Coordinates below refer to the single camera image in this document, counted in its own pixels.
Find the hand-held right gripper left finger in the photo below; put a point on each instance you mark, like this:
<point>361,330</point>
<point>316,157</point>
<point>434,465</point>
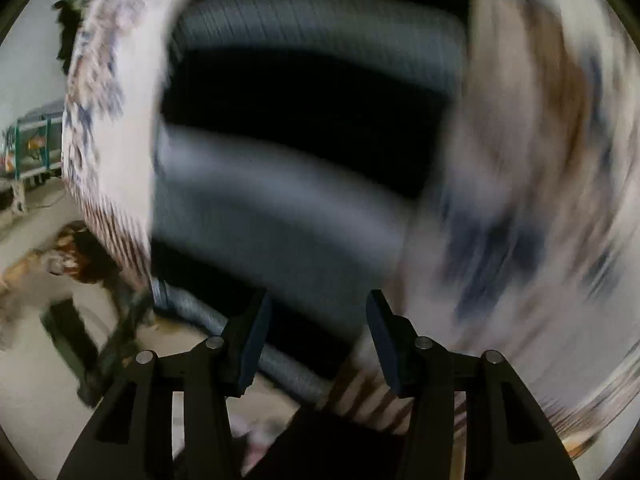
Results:
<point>252,345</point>

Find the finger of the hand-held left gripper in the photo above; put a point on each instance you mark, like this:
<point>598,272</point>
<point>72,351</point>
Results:
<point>132,325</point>
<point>75,350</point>

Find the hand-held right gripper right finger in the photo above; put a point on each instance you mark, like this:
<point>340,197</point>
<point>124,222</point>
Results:
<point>385,350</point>

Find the striped knit sweater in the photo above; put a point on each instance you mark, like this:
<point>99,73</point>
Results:
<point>300,110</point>

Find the red and white bag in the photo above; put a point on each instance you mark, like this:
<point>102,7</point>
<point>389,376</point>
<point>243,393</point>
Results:
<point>85,260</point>

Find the person's dark pants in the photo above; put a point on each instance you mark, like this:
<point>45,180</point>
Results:
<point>325,450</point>

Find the teal storage rack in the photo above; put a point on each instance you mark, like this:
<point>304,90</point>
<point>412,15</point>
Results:
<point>35,145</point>

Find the floral blanket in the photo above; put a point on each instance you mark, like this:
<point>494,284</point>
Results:
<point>525,160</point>

